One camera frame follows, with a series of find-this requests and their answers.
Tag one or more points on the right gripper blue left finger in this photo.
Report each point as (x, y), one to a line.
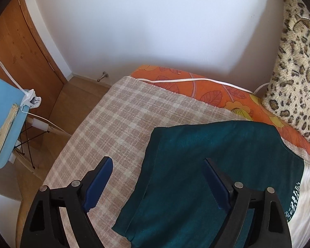
(44, 226)

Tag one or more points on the teal and white printed shirt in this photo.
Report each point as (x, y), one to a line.
(172, 205)

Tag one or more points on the beige comb on chair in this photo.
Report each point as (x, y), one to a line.
(5, 128)

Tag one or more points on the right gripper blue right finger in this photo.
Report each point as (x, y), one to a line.
(268, 228)

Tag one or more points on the leopard print cushion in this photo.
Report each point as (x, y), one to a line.
(288, 92)

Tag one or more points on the metal door stopper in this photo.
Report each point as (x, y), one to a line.
(104, 75)

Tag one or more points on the orange floral bed sheet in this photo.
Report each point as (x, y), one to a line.
(223, 96)

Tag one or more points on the beige plaid bed blanket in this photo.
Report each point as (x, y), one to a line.
(119, 127)

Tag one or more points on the light blue chair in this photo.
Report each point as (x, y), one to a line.
(10, 95)

